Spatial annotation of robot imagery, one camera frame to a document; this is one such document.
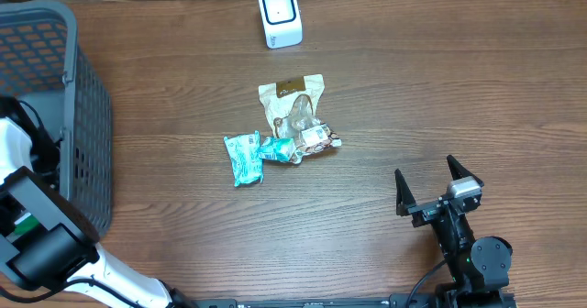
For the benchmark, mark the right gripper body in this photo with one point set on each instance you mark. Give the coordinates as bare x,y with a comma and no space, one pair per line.
429,212

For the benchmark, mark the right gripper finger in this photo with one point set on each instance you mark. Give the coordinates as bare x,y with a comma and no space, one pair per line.
460,172
404,197

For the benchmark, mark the teal tissue pack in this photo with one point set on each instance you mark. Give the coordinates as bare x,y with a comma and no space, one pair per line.
278,149

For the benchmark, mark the beige snack pouch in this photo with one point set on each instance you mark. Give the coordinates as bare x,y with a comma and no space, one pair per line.
290,109

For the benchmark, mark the teal wipes packet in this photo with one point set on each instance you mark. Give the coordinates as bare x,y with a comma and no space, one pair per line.
246,164

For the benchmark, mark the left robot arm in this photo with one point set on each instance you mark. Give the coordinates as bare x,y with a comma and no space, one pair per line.
45,241

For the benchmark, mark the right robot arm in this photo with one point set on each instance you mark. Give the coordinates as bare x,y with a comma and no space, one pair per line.
473,272

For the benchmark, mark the white barcode scanner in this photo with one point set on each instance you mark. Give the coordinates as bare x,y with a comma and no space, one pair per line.
282,23

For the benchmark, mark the green bottle cap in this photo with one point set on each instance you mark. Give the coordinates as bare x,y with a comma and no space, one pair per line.
25,224

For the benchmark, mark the grey plastic mesh basket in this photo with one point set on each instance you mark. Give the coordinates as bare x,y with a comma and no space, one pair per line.
44,67

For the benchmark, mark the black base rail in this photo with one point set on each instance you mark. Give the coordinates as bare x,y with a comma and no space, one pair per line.
312,303

